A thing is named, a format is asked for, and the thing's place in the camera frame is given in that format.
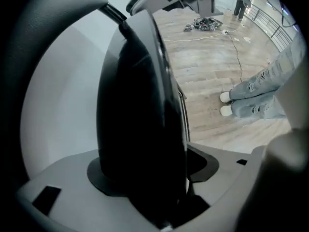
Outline tangled cable pile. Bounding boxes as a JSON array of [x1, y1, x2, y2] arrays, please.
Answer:
[[183, 16, 223, 33]]

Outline black metal railing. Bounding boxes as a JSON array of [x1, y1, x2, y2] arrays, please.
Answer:
[[245, 3, 295, 53]]

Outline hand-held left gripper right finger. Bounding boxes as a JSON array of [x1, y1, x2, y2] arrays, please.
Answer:
[[173, 142, 269, 232]]

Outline person's ripped blue jeans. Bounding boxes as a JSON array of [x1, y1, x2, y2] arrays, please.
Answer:
[[228, 30, 306, 120]]

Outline black hanging cable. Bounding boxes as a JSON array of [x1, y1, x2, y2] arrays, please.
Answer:
[[255, 0, 300, 28]]

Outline grey pedestal stand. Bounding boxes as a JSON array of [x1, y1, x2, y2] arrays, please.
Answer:
[[197, 0, 225, 17]]

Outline person's beige top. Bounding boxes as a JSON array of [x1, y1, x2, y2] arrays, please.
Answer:
[[235, 54, 309, 232]]

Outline black floor cable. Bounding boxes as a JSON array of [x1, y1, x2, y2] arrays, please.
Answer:
[[226, 32, 244, 83]]

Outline white floor cable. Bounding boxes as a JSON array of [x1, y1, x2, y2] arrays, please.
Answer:
[[164, 27, 243, 43]]

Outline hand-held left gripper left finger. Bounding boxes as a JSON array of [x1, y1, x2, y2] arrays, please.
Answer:
[[15, 150, 170, 232]]

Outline person's white shoe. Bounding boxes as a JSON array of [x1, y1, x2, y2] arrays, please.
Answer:
[[220, 91, 234, 104], [220, 105, 234, 117]]

